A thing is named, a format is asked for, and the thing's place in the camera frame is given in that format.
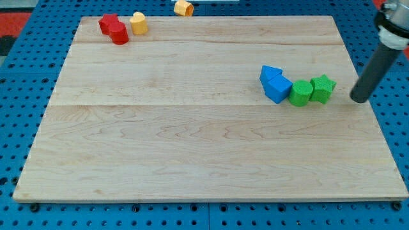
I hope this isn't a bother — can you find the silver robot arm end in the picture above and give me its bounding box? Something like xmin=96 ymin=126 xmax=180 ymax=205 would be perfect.
xmin=374 ymin=0 xmax=408 ymax=50

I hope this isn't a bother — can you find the wooden board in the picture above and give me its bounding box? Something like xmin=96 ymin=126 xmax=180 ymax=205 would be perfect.
xmin=13 ymin=16 xmax=408 ymax=203

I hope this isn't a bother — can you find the blue triangle block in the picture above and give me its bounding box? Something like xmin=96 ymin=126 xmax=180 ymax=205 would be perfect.
xmin=259 ymin=65 xmax=282 ymax=92

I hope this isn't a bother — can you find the blue cube block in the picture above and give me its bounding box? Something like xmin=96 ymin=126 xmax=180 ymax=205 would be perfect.
xmin=264 ymin=75 xmax=293 ymax=104

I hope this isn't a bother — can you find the green cylinder block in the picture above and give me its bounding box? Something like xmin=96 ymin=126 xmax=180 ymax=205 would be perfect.
xmin=288 ymin=80 xmax=313 ymax=107

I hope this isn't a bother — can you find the yellow hexagon block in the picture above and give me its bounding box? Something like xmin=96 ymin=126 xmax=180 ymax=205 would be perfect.
xmin=174 ymin=0 xmax=194 ymax=17

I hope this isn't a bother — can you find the yellow heart block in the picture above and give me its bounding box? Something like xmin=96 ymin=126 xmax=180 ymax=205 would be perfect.
xmin=129 ymin=11 xmax=148 ymax=35

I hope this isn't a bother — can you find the red cylinder block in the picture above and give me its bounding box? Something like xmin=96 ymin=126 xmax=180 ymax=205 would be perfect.
xmin=108 ymin=21 xmax=128 ymax=45

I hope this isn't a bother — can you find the green star block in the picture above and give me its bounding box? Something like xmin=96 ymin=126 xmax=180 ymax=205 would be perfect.
xmin=310 ymin=75 xmax=337 ymax=104

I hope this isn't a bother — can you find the red star block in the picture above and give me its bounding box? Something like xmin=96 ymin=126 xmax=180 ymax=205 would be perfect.
xmin=98 ymin=13 xmax=118 ymax=35

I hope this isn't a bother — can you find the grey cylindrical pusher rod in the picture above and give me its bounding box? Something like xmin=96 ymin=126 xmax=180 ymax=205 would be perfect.
xmin=350 ymin=43 xmax=401 ymax=104

